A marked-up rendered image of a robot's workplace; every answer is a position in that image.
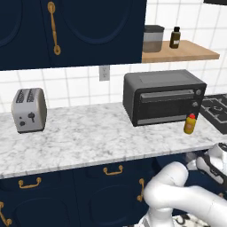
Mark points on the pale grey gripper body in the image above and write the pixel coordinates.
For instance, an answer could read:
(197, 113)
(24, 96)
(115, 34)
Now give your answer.
(192, 164)

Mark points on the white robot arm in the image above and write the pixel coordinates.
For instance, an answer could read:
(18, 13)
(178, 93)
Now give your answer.
(174, 192)

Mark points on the navy drawer front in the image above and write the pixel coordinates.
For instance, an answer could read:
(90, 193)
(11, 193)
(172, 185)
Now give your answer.
(88, 174)
(171, 158)
(53, 181)

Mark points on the yellow bottle with red cap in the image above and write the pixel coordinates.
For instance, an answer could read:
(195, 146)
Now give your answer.
(189, 125)

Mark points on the black gas hob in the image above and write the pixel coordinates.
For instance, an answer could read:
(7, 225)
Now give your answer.
(217, 113)

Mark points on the dark grey toaster oven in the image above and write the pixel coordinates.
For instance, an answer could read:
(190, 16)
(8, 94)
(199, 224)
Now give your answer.
(159, 97)

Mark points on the navy lower cupboard door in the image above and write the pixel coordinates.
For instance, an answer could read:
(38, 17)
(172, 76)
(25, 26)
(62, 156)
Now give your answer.
(109, 204)
(38, 209)

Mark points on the navy cupboard door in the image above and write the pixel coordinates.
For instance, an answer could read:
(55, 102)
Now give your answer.
(20, 32)
(109, 204)
(100, 32)
(38, 209)

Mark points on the dark brown bottle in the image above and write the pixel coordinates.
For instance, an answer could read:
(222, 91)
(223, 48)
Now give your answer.
(175, 38)

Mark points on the grey jar with black lid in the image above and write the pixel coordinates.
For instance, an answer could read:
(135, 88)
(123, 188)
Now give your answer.
(153, 40)

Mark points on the navy upper cupboard door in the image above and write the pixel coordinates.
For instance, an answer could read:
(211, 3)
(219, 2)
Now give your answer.
(100, 32)
(20, 32)

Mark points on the black range hood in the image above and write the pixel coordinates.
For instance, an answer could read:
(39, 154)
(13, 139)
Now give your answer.
(215, 1)

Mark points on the silver two-slot toaster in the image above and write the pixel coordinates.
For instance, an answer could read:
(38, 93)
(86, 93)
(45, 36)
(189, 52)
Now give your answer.
(29, 113)

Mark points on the wooden wall shelf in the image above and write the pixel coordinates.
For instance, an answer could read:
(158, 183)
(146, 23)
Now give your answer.
(183, 53)

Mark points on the white wall outlet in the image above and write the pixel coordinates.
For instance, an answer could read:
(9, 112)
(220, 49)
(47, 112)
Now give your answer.
(104, 73)

